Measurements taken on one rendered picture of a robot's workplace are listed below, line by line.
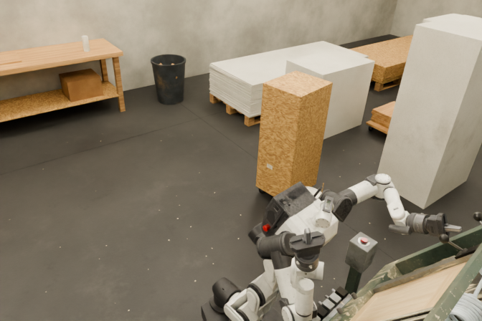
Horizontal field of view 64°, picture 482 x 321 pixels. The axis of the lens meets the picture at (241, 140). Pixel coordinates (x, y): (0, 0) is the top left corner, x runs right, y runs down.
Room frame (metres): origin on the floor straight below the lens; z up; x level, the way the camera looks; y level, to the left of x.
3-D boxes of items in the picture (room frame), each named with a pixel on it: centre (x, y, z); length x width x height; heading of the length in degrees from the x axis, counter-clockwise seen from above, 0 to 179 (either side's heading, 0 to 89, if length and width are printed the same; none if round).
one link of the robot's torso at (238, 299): (1.65, -0.07, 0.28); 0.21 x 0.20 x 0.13; 44
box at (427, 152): (3.63, -2.08, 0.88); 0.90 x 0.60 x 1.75; 128
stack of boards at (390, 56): (7.40, -3.01, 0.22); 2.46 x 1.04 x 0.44; 128
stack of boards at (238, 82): (5.90, -0.76, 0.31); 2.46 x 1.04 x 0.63; 128
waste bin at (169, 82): (5.57, 1.14, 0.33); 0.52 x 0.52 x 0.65
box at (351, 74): (4.93, -1.14, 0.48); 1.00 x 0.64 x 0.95; 128
